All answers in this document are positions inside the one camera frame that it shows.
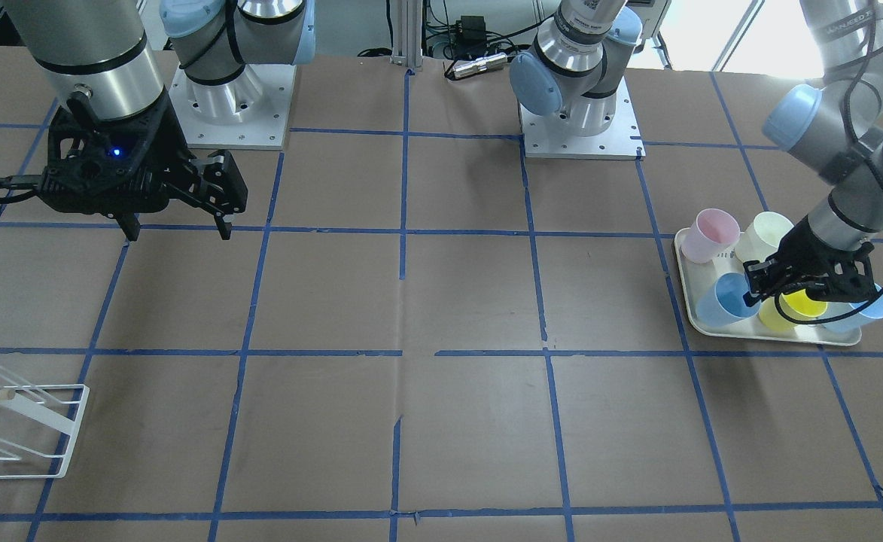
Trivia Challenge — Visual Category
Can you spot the light blue plastic cup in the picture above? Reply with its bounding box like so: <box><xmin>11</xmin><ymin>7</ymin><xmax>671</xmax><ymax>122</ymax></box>
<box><xmin>696</xmin><ymin>273</ymin><xmax>761</xmax><ymax>328</ymax></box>

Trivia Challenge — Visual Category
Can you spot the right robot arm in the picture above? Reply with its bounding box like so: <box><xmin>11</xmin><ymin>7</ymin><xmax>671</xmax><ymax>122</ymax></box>
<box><xmin>0</xmin><ymin>1</ymin><xmax>316</xmax><ymax>241</ymax></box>

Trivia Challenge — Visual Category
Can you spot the pale green plastic cup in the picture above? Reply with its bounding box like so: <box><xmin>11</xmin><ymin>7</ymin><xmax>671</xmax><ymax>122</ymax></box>
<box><xmin>734</xmin><ymin>212</ymin><xmax>793</xmax><ymax>262</ymax></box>

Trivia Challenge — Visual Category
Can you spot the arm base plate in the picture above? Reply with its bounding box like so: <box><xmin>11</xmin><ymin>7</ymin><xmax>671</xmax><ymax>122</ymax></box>
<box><xmin>518</xmin><ymin>80</ymin><xmax>647</xmax><ymax>160</ymax></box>
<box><xmin>169</xmin><ymin>65</ymin><xmax>299</xmax><ymax>151</ymax></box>

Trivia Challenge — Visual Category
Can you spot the white wire cup rack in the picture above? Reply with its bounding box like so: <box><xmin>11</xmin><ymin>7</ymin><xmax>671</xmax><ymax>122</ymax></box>
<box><xmin>0</xmin><ymin>363</ymin><xmax>90</xmax><ymax>480</ymax></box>

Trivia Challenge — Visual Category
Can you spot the pink plastic cup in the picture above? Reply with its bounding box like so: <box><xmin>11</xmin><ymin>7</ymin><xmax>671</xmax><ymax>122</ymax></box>
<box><xmin>680</xmin><ymin>207</ymin><xmax>741</xmax><ymax>263</ymax></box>

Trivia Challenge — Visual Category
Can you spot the beige plastic tray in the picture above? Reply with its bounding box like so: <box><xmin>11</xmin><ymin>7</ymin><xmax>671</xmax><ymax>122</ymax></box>
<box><xmin>673</xmin><ymin>227</ymin><xmax>863</xmax><ymax>347</ymax></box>

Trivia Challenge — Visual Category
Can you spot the silver flashlight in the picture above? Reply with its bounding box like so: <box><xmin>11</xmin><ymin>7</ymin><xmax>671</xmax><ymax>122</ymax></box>
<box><xmin>444</xmin><ymin>53</ymin><xmax>509</xmax><ymax>81</ymax></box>

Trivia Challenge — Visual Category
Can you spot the aluminium frame post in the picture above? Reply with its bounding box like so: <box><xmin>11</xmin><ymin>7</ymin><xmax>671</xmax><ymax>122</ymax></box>
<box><xmin>389</xmin><ymin>0</ymin><xmax>426</xmax><ymax>75</ymax></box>

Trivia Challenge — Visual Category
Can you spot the yellow plastic cup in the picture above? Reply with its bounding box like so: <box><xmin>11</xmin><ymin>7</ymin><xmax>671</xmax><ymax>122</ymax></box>
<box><xmin>758</xmin><ymin>291</ymin><xmax>829</xmax><ymax>332</ymax></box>

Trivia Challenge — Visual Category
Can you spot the black power adapter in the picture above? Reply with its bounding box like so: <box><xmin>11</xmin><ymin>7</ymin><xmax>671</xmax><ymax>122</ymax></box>
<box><xmin>455</xmin><ymin>15</ymin><xmax>487</xmax><ymax>44</ymax></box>

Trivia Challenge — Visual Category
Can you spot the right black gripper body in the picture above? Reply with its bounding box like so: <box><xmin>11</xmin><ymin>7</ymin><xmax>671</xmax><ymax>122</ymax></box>
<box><xmin>38</xmin><ymin>95</ymin><xmax>196</xmax><ymax>215</ymax></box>

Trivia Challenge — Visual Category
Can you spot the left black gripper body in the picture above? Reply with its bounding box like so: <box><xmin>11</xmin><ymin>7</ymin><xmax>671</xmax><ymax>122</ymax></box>
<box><xmin>776</xmin><ymin>218</ymin><xmax>872</xmax><ymax>282</ymax></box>

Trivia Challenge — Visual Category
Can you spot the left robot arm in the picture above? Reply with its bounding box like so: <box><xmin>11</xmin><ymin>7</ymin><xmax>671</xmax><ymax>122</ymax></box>
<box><xmin>510</xmin><ymin>1</ymin><xmax>883</xmax><ymax>306</ymax></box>

